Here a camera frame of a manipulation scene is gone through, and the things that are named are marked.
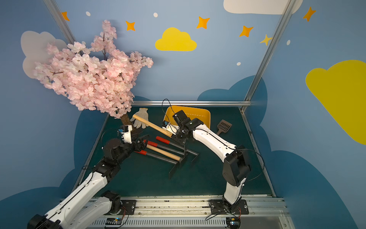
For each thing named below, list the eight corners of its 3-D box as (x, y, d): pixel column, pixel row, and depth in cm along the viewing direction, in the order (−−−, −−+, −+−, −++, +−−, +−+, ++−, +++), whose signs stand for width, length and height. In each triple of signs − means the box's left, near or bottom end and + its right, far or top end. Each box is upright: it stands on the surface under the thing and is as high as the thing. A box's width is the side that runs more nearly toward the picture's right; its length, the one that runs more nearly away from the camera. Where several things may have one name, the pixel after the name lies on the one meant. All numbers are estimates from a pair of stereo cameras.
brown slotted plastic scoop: (212, 132, 109) (213, 130, 107) (221, 120, 116) (222, 118, 114) (223, 138, 105) (223, 136, 103) (231, 126, 113) (232, 124, 111)
